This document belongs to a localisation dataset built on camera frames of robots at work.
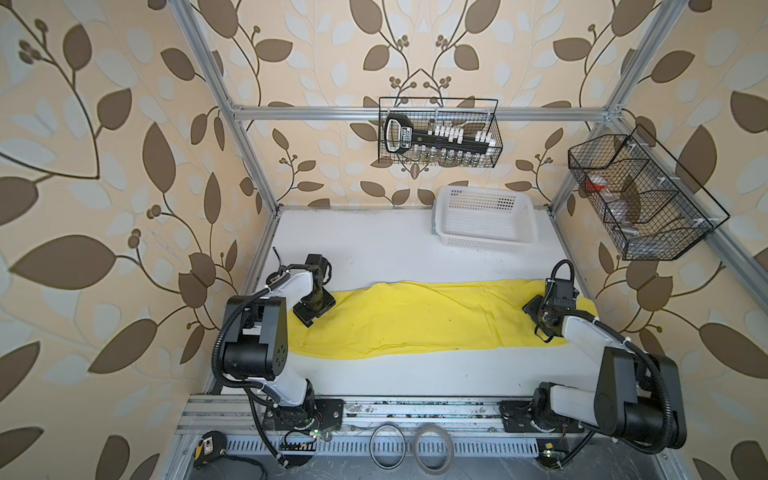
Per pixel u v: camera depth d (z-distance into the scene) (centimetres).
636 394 42
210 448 68
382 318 91
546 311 68
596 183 81
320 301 79
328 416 74
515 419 73
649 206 74
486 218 119
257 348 46
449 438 68
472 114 91
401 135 85
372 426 73
